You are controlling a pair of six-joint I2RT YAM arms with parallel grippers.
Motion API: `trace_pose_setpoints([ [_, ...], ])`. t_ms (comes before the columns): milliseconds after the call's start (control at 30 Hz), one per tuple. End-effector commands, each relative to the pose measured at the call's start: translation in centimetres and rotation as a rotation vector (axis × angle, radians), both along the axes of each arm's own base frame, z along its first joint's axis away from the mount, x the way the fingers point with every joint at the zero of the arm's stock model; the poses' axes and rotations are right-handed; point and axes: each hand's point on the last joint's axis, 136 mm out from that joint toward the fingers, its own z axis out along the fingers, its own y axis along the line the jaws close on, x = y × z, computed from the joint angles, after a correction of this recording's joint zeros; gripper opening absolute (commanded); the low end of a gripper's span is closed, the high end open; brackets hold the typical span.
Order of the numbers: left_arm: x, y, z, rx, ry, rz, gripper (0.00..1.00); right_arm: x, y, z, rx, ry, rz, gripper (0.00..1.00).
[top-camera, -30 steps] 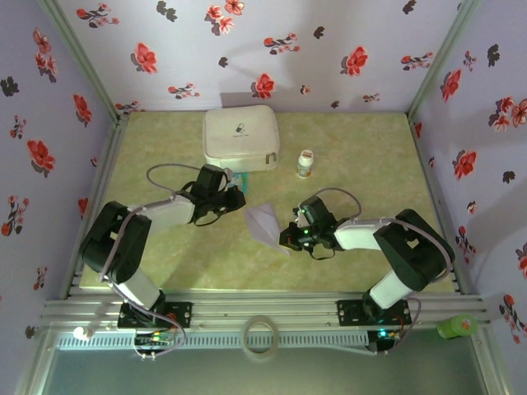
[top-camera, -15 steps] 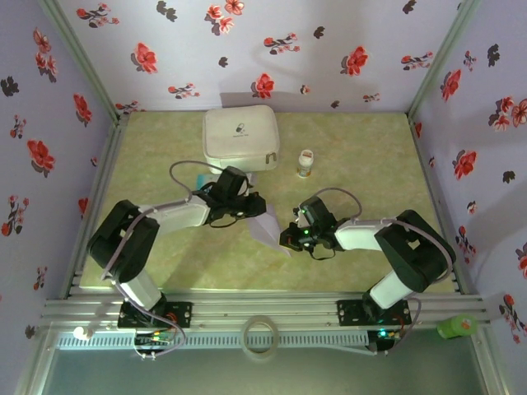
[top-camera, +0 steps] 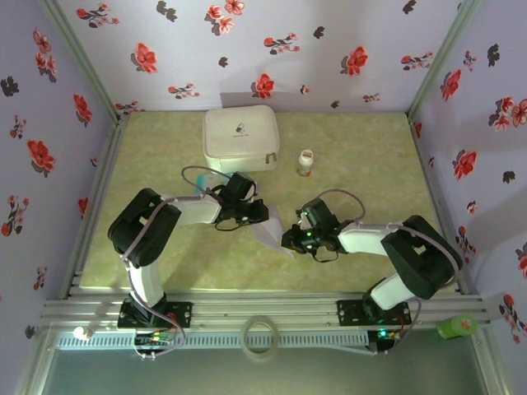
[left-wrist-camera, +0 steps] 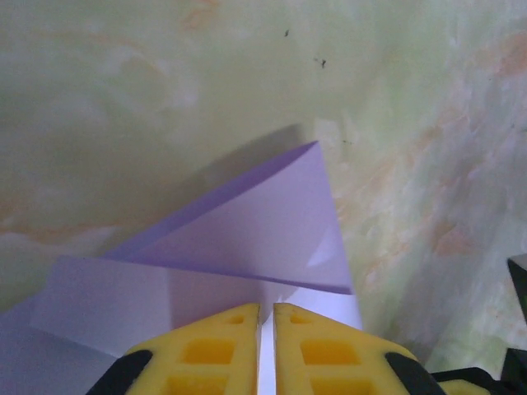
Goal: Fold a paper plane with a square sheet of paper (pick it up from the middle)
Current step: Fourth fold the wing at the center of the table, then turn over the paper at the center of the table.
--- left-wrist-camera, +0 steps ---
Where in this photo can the purple paper sheet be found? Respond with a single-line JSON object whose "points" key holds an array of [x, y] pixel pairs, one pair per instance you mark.
{"points": [[267, 222]]}

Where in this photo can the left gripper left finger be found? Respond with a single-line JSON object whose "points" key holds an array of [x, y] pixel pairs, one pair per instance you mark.
{"points": [[243, 349]]}

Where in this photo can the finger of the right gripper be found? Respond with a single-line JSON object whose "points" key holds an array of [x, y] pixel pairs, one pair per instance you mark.
{"points": [[519, 284]]}

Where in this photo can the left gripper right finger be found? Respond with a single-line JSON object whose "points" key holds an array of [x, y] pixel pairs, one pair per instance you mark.
{"points": [[288, 349]]}

